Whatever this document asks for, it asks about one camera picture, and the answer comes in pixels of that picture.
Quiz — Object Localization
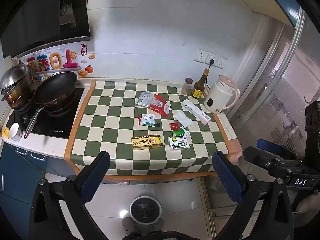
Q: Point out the yellow medicine box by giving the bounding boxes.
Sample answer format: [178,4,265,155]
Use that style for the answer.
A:
[131,134,164,150]

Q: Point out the sliding glass door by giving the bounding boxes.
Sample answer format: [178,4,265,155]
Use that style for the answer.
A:
[230,12,320,160]

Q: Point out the black range hood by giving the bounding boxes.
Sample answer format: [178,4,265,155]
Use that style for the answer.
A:
[0,0,93,59]

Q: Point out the blue base cabinet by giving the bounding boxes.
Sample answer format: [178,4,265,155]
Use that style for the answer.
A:
[0,142,75,240]

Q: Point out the black glass stove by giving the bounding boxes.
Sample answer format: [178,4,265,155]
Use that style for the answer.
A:
[5,86,87,139]

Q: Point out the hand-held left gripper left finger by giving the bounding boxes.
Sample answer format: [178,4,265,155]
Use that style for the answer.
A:
[29,151,112,240]

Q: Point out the dark steel wok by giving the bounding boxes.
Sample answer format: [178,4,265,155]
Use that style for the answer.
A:
[24,71,78,140]

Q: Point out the brown sauce bottle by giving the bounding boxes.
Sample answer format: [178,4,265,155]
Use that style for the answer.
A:
[191,68,209,99]

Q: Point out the black plug with cable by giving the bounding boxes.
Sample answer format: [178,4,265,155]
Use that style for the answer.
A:
[205,59,215,90]

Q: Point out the person's right forearm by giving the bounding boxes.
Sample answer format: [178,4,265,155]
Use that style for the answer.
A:
[296,191,320,213]

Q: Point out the colourful wall stickers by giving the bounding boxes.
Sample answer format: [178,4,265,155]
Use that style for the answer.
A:
[19,44,97,83]

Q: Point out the white green sachet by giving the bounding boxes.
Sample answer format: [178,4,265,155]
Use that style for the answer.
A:
[141,114,154,128]

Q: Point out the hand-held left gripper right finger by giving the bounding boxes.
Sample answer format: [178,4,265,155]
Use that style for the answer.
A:
[212,151,295,240]

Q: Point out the white patterned cup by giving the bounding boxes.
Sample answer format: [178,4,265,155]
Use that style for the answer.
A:
[9,122,23,142]

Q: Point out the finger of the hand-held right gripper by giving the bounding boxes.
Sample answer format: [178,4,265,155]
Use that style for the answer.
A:
[243,146,304,178]
[257,139,304,161]

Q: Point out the clear spice jar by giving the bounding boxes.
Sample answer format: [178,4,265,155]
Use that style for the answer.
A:
[181,78,193,95]

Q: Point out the red snack bag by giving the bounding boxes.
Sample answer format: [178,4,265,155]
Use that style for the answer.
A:
[149,93,172,117]

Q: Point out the white toothpaste box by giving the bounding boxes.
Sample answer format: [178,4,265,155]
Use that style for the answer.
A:
[182,99,212,125]

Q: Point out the white wall socket panel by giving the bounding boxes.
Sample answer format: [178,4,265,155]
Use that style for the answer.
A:
[194,49,228,68]

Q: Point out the white printed plastic bag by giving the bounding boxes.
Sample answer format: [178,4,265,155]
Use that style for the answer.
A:
[135,91,154,108]

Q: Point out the green white checkered mat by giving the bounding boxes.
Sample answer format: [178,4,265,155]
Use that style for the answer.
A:
[64,80,242,180]

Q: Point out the white electric kettle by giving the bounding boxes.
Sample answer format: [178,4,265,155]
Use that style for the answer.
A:
[204,75,241,115]

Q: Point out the steel pot with lid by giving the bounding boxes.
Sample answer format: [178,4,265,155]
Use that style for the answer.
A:
[0,64,35,110]

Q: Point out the white green medicine box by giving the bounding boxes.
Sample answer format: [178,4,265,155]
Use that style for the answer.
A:
[168,136,191,151]

